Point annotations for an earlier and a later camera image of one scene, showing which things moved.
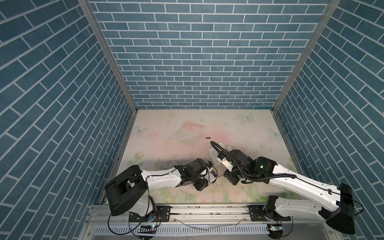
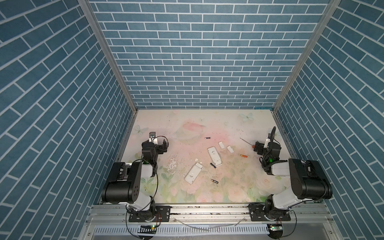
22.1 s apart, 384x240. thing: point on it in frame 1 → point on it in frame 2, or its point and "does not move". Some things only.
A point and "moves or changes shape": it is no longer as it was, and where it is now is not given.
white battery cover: [221, 143] does not move
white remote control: [214, 155] does not move
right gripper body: [232, 176] → [261, 150]
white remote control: [213, 175] moves or changes shape
